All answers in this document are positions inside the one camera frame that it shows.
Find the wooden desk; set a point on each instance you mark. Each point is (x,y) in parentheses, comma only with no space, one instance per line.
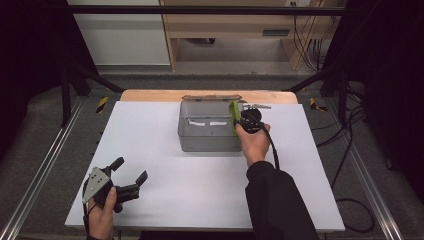
(233,23)

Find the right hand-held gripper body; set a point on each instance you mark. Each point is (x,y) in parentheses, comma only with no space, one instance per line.
(251,121)

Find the white table sheet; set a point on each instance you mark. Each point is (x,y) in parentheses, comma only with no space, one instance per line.
(193,193)

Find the yellow black hazard tape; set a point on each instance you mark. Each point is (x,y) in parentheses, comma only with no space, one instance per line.
(313,104)
(102,104)

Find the grey transparent storage box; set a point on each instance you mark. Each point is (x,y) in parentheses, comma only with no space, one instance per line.
(206,136)

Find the aluminium rail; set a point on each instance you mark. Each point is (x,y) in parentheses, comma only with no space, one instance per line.
(370,186)
(40,166)

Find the wooden table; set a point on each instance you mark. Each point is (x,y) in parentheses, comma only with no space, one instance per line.
(153,95)

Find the green phone case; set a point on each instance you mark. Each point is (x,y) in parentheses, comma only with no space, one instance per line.
(235,116)

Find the black frame strut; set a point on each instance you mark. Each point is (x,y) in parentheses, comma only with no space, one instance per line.
(66,96)
(341,96)

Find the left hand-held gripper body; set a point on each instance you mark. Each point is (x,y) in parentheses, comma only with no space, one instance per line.
(97,182)

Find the black curtain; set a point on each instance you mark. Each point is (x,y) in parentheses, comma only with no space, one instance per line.
(26,50)
(390,83)

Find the person's left hand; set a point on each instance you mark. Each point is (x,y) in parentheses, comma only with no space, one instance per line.
(101,221)

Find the person's right hand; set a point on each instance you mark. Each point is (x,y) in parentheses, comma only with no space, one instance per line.
(255,146)

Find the white cabinet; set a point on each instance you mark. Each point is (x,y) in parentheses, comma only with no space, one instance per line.
(126,40)

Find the black horizontal frame bar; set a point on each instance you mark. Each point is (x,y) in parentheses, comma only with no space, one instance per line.
(200,10)

